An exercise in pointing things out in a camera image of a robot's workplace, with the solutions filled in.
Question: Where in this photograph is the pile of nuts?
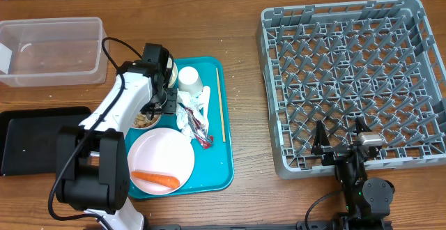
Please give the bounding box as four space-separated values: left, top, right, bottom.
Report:
133 113 159 128

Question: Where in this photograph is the clear plastic bin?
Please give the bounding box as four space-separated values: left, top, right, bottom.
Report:
1 17 107 87

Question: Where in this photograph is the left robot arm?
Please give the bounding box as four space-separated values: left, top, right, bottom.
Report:
47 43 176 229

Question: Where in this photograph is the large pink plate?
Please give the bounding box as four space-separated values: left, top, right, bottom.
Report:
128 128 195 195

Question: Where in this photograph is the orange carrot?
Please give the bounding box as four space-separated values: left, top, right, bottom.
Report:
131 171 180 189

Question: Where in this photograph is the teal serving tray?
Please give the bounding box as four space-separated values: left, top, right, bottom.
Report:
125 56 234 199

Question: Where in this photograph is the wooden chopstick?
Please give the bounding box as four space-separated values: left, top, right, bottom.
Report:
216 68 226 142

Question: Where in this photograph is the white napkin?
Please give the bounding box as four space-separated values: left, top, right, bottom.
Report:
176 89 205 141

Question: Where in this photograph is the pink bowl with nuts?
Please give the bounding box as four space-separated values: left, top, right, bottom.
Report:
131 112 161 129

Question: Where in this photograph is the grey dishwasher rack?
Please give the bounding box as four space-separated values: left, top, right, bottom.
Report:
256 0 445 179

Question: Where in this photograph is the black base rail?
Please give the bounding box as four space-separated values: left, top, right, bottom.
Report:
146 220 394 230

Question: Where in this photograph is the black waste tray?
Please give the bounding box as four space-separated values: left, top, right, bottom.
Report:
1 107 91 176

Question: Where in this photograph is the white bowl with crumbs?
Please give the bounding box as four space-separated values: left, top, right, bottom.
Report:
167 59 178 88

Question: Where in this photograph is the white paper cup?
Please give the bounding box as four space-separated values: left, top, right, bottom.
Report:
178 66 203 98

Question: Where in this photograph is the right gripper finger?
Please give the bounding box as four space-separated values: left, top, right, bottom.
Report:
311 120 330 155
354 117 371 135

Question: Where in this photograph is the white plastic fork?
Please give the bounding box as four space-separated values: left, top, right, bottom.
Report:
202 86 210 134

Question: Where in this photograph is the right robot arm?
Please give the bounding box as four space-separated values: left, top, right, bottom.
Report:
304 118 395 229

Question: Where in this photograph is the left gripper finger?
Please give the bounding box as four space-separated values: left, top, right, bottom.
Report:
165 88 178 115
141 96 167 115

